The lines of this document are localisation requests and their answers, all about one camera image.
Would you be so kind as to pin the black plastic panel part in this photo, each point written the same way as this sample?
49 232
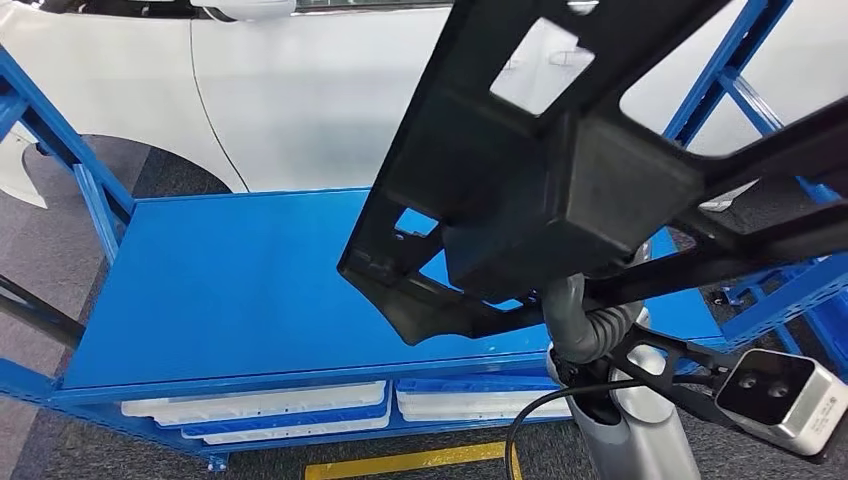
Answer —
530 199

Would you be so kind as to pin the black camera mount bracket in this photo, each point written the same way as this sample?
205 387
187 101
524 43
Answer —
662 348

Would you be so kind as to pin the blue metal shelf rack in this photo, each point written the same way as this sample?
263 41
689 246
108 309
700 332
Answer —
831 338
232 285

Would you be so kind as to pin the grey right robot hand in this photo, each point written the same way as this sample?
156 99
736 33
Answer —
566 324

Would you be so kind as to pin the white car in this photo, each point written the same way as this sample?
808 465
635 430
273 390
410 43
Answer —
298 99

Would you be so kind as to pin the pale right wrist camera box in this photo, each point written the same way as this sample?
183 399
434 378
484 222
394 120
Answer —
795 411

